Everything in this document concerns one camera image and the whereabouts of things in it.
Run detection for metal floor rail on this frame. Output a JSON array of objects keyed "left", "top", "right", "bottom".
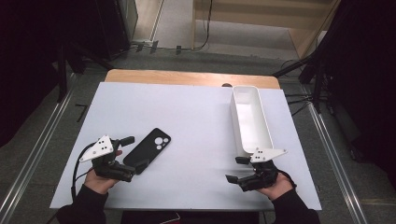
[
  {"left": 0, "top": 74, "right": 79, "bottom": 224},
  {"left": 306, "top": 102, "right": 369, "bottom": 224}
]

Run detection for black floor cables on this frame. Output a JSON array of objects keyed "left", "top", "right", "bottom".
[{"left": 284, "top": 92, "right": 314, "bottom": 117}]

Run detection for person's left hand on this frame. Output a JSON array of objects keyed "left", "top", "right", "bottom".
[{"left": 83, "top": 149, "right": 123, "bottom": 196}]

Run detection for black phone case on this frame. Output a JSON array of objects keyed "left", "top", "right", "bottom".
[{"left": 122, "top": 127, "right": 172, "bottom": 175}]

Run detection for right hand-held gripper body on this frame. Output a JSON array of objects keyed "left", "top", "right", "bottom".
[{"left": 237, "top": 147, "right": 289, "bottom": 192}]

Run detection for wooden table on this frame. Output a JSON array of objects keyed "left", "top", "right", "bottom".
[{"left": 105, "top": 68, "right": 281, "bottom": 90}]

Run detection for white plastic bin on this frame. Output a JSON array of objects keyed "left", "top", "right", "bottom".
[{"left": 230, "top": 85, "right": 275, "bottom": 157}]

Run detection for person's lap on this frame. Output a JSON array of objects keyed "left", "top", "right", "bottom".
[{"left": 120, "top": 210, "right": 260, "bottom": 224}]

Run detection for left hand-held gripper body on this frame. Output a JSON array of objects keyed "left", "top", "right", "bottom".
[{"left": 78, "top": 134, "right": 137, "bottom": 183}]

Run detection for black hanging cable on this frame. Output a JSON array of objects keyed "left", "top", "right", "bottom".
[{"left": 192, "top": 0, "right": 215, "bottom": 51}]

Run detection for white board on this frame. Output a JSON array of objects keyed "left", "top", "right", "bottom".
[{"left": 49, "top": 81, "right": 322, "bottom": 212}]

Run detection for wooden platform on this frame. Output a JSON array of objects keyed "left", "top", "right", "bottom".
[{"left": 191, "top": 0, "right": 341, "bottom": 60}]

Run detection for person's right hand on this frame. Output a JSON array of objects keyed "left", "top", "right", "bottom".
[{"left": 256, "top": 172, "right": 295, "bottom": 202}]

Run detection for black cabinet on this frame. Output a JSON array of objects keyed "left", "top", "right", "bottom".
[{"left": 94, "top": 0, "right": 139, "bottom": 61}]

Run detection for black metal stand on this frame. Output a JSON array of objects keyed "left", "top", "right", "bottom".
[
  {"left": 272, "top": 50, "right": 332, "bottom": 115},
  {"left": 56, "top": 41, "right": 115, "bottom": 104}
]

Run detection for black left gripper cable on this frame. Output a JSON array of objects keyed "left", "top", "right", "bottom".
[{"left": 70, "top": 142, "right": 96, "bottom": 202}]

